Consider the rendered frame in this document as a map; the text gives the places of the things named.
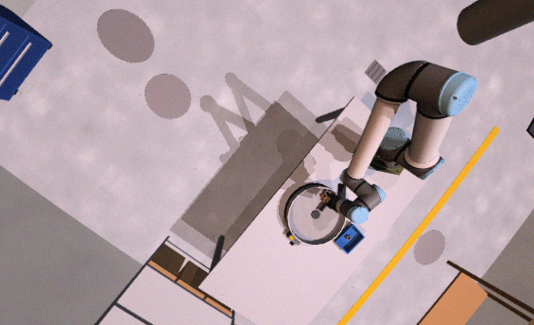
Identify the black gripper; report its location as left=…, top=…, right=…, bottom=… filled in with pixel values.
left=326, top=192, right=337, bottom=212

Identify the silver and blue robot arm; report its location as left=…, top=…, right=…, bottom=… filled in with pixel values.
left=336, top=60, right=477, bottom=224

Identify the blue open crate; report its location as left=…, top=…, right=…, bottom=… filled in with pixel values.
left=334, top=222, right=365, bottom=254

